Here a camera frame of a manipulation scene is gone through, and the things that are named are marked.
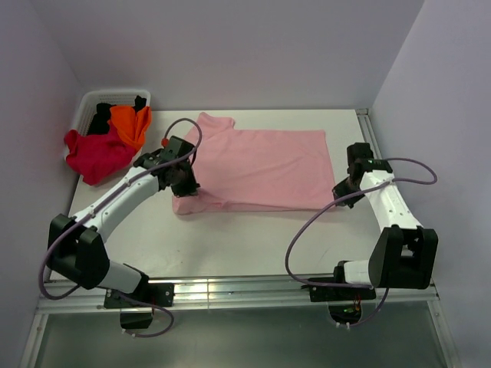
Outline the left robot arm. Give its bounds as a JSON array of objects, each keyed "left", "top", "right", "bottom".
[{"left": 43, "top": 136, "right": 199, "bottom": 306}]

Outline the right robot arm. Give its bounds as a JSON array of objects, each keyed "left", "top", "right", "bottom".
[{"left": 332, "top": 143, "right": 438, "bottom": 299}]

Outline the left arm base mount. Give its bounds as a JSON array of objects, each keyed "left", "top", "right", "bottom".
[{"left": 103, "top": 283, "right": 174, "bottom": 336}]

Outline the black t-shirt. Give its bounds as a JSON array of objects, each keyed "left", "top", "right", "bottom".
[{"left": 87, "top": 95, "right": 150, "bottom": 136}]

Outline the aluminium front rail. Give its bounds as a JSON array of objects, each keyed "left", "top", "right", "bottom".
[{"left": 36, "top": 274, "right": 440, "bottom": 315}]

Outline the aluminium rail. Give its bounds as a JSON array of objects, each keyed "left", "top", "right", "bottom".
[
  {"left": 36, "top": 274, "right": 440, "bottom": 315},
  {"left": 355, "top": 108, "right": 407, "bottom": 231}
]

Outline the pink t-shirt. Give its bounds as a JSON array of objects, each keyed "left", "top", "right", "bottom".
[{"left": 172, "top": 113, "right": 334, "bottom": 215}]

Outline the white plastic basket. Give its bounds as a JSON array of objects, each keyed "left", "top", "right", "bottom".
[{"left": 64, "top": 90, "right": 150, "bottom": 168}]

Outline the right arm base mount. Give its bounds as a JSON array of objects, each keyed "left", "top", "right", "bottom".
[{"left": 302, "top": 284, "right": 377, "bottom": 325}]

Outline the red t-shirt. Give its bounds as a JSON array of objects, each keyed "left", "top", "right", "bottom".
[{"left": 64, "top": 127, "right": 137, "bottom": 186}]

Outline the orange t-shirt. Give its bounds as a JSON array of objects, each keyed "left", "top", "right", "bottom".
[{"left": 109, "top": 105, "right": 152, "bottom": 151}]

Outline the aluminium right rail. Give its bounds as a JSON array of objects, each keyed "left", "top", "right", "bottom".
[{"left": 355, "top": 108, "right": 407, "bottom": 231}]

